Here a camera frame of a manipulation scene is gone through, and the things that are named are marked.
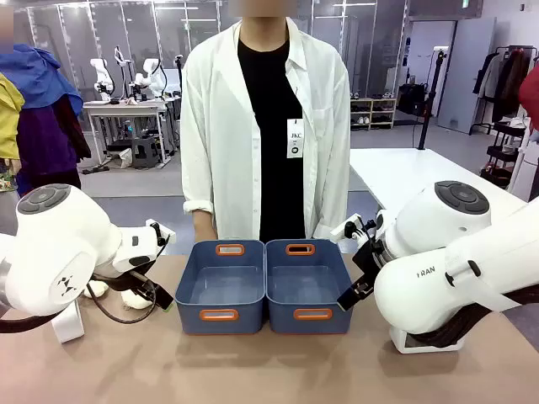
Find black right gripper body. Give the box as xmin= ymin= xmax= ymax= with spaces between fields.
xmin=351 ymin=238 xmax=387 ymax=281

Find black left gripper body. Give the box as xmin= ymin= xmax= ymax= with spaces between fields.
xmin=94 ymin=270 xmax=153 ymax=295

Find white plush toy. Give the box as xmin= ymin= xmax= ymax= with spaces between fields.
xmin=83 ymin=279 xmax=157 ymax=311

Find person's right hand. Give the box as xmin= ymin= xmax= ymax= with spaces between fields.
xmin=194 ymin=222 xmax=218 ymax=243

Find large white table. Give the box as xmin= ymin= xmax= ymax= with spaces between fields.
xmin=349 ymin=146 xmax=530 ymax=215

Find grey step stool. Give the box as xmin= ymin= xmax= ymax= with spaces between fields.
xmin=131 ymin=136 xmax=161 ymax=170

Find white name tag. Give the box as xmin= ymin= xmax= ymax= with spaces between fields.
xmin=286 ymin=118 xmax=306 ymax=160

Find wooden shoe shelf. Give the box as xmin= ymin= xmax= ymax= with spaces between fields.
xmin=350 ymin=97 xmax=398 ymax=131

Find purple garment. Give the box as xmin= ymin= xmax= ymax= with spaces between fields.
xmin=15 ymin=98 xmax=92 ymax=198

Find person in white shirt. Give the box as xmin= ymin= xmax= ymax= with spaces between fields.
xmin=180 ymin=16 xmax=352 ymax=244

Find black tripod pole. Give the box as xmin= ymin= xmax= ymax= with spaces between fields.
xmin=417 ymin=48 xmax=448 ymax=152

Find black bag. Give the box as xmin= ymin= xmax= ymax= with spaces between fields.
xmin=397 ymin=82 xmax=434 ymax=118

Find white workbench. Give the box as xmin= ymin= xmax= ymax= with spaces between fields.
xmin=82 ymin=98 xmax=173 ymax=166

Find black trolley cart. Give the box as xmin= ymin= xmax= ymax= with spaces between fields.
xmin=480 ymin=120 xmax=528 ymax=189

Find yellow garment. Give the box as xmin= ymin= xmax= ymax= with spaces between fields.
xmin=0 ymin=72 xmax=26 ymax=161

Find blue garment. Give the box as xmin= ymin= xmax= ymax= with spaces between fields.
xmin=0 ymin=43 xmax=84 ymax=117

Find clothes rack with coats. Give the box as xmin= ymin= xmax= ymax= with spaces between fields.
xmin=467 ymin=44 xmax=539 ymax=136

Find red garment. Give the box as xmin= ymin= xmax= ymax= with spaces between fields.
xmin=517 ymin=66 xmax=539 ymax=132

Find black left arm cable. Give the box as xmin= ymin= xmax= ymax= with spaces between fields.
xmin=0 ymin=273 xmax=157 ymax=334

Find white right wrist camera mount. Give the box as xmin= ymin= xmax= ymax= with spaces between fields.
xmin=329 ymin=213 xmax=364 ymax=239

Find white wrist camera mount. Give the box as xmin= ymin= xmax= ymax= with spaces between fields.
xmin=329 ymin=213 xmax=364 ymax=239
xmin=144 ymin=218 xmax=177 ymax=246

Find blue basket orange handles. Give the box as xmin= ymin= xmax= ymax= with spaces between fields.
xmin=174 ymin=239 xmax=267 ymax=337
xmin=264 ymin=238 xmax=354 ymax=336

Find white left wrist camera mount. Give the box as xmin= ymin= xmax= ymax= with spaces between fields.
xmin=144 ymin=218 xmax=177 ymax=246

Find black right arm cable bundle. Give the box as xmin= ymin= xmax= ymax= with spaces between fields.
xmin=410 ymin=284 xmax=539 ymax=349

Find black camera stand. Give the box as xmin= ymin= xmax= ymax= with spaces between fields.
xmin=173 ymin=54 xmax=187 ymax=98

